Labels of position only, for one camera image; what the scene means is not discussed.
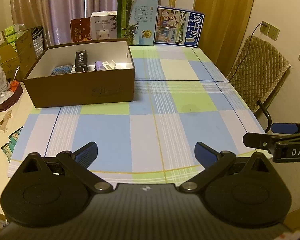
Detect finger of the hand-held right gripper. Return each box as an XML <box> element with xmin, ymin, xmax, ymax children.
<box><xmin>243</xmin><ymin>132</ymin><xmax>300</xmax><ymax>153</ymax></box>
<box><xmin>271</xmin><ymin>122</ymin><xmax>300</xmax><ymax>135</ymax></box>

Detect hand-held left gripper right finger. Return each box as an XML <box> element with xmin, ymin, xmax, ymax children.
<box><xmin>179</xmin><ymin>142</ymin><xmax>274</xmax><ymax>193</ymax></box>

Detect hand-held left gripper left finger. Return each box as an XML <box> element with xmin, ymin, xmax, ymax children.
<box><xmin>19</xmin><ymin>142</ymin><xmax>113</xmax><ymax>194</ymax></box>

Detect brown cardboard box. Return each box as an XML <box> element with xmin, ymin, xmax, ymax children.
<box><xmin>22</xmin><ymin>39</ymin><xmax>136</xmax><ymax>109</ymax></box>

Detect black product box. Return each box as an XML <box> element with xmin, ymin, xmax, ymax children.
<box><xmin>74</xmin><ymin>50</ymin><xmax>88</xmax><ymax>73</ymax></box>

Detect plaid tablecloth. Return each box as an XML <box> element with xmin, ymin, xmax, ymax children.
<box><xmin>6</xmin><ymin>42</ymin><xmax>273</xmax><ymax>188</ymax></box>

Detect chair with quilted cover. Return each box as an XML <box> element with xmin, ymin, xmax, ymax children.
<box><xmin>226</xmin><ymin>35</ymin><xmax>292</xmax><ymax>133</ymax></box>

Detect colourful booklets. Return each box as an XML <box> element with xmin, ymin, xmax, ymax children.
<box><xmin>0</xmin><ymin>126</ymin><xmax>24</xmax><ymax>163</ymax></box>

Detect beige printed tablecloth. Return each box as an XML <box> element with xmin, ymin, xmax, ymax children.
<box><xmin>0</xmin><ymin>87</ymin><xmax>37</xmax><ymax>218</ymax></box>

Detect dark wooden tray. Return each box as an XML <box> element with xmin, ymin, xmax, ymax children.
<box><xmin>0</xmin><ymin>82</ymin><xmax>24</xmax><ymax>112</ymax></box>

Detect metal spoon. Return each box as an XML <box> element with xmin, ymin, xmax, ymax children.
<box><xmin>12</xmin><ymin>65</ymin><xmax>20</xmax><ymax>83</ymax></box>

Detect cardboard carton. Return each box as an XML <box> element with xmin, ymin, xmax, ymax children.
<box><xmin>0</xmin><ymin>44</ymin><xmax>22</xmax><ymax>82</ymax></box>
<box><xmin>15</xmin><ymin>29</ymin><xmax>39</xmax><ymax>80</ymax></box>

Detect stack of white bowls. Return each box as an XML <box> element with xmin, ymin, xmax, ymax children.
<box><xmin>31</xmin><ymin>26</ymin><xmax>44</xmax><ymax>55</ymax></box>

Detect red gift box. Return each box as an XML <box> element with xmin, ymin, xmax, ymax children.
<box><xmin>70</xmin><ymin>17</ymin><xmax>92</xmax><ymax>43</ymax></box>

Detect wooden door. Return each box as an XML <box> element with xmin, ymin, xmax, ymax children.
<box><xmin>193</xmin><ymin>0</ymin><xmax>258</xmax><ymax>73</ymax></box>

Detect white humidifier box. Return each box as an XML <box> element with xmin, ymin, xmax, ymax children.
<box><xmin>90</xmin><ymin>11</ymin><xmax>118</xmax><ymax>40</ymax></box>

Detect blue milk carton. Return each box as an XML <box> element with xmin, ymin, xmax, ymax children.
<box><xmin>154</xmin><ymin>5</ymin><xmax>205</xmax><ymax>48</ymax></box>

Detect green milk carton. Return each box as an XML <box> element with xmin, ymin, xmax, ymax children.
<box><xmin>117</xmin><ymin>0</ymin><xmax>159</xmax><ymax>46</ymax></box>

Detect purple curtain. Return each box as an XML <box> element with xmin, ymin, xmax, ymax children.
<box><xmin>9</xmin><ymin>0</ymin><xmax>164</xmax><ymax>47</ymax></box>

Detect black charger cable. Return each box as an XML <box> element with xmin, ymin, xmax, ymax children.
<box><xmin>230</xmin><ymin>22</ymin><xmax>268</xmax><ymax>80</ymax></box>

